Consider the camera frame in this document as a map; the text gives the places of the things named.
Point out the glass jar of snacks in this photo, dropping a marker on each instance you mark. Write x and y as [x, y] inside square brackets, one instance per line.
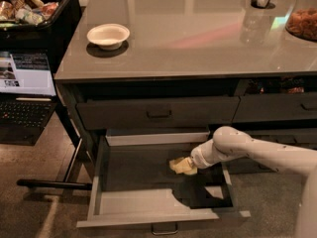
[302, 21]

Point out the yellow sponge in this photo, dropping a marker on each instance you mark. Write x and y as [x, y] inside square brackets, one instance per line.
[183, 166]

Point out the open grey middle drawer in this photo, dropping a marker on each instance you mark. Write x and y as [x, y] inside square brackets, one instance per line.
[135, 189]

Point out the black laptop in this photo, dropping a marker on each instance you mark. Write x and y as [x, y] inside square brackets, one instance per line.
[27, 97]

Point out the grey top left drawer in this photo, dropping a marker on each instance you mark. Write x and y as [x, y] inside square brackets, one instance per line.
[187, 112]

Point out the white paper bowl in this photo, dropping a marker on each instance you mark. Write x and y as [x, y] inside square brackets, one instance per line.
[108, 37]

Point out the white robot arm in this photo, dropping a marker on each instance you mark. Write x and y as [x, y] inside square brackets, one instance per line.
[228, 144]

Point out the black cart frame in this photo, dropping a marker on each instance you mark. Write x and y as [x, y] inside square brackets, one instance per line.
[70, 168]

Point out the grey bottom right drawer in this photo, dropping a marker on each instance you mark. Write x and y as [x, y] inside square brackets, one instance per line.
[246, 166]

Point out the black bin of snacks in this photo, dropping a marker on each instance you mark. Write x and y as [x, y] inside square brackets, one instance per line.
[38, 28]

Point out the grey top right drawer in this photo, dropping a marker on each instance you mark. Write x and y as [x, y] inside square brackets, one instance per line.
[276, 107]

